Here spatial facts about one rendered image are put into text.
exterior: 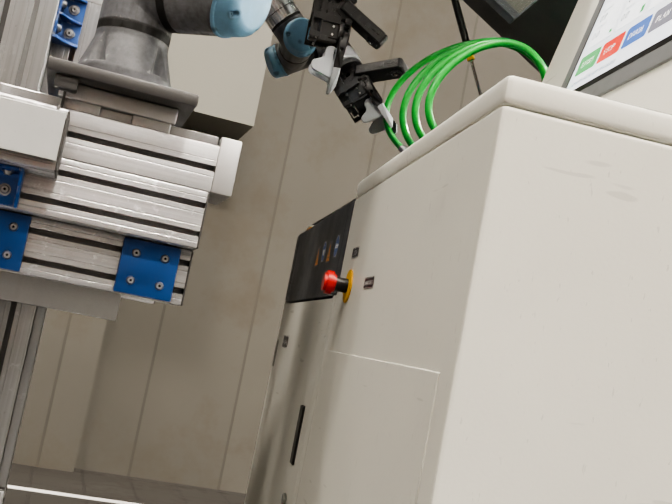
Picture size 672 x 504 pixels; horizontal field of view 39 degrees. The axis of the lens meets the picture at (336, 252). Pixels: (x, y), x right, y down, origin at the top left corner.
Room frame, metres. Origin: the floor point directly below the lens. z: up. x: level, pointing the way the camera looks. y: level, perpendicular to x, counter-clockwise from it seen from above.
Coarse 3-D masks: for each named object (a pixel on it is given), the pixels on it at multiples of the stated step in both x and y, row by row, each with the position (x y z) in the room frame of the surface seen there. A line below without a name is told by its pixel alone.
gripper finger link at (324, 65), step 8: (328, 48) 1.85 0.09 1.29; (336, 48) 1.85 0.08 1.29; (328, 56) 1.85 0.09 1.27; (312, 64) 1.85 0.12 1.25; (320, 64) 1.85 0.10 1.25; (328, 64) 1.85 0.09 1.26; (320, 72) 1.85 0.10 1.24; (328, 72) 1.85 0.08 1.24; (336, 72) 1.85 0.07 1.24; (336, 80) 1.86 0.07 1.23; (328, 88) 1.86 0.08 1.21
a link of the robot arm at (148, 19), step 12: (108, 0) 1.44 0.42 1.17; (120, 0) 1.43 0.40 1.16; (132, 0) 1.42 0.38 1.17; (144, 0) 1.42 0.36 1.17; (156, 0) 1.41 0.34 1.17; (108, 12) 1.44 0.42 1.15; (120, 12) 1.43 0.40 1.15; (132, 12) 1.42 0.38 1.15; (144, 12) 1.43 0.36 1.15; (156, 12) 1.43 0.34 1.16; (156, 24) 1.44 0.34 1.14; (168, 24) 1.44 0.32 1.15
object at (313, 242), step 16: (320, 224) 1.88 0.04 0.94; (336, 224) 1.68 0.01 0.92; (304, 240) 2.08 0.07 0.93; (320, 240) 1.84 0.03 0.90; (304, 256) 2.03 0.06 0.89; (320, 256) 1.79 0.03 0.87; (336, 256) 1.61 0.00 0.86; (304, 272) 1.98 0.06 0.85; (320, 272) 1.75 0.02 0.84; (336, 272) 1.58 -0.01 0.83; (304, 288) 1.93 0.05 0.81; (320, 288) 1.71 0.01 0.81
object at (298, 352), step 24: (288, 312) 2.11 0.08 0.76; (312, 312) 1.75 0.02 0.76; (288, 336) 2.02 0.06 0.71; (312, 336) 1.70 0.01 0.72; (288, 360) 1.95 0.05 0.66; (312, 360) 1.64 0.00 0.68; (288, 384) 1.88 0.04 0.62; (312, 384) 1.60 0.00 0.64; (288, 408) 1.82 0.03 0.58; (264, 432) 2.11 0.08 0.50; (288, 432) 1.76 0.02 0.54; (264, 456) 2.03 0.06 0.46; (288, 456) 1.70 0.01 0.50; (264, 480) 1.96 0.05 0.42; (288, 480) 1.65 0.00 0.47
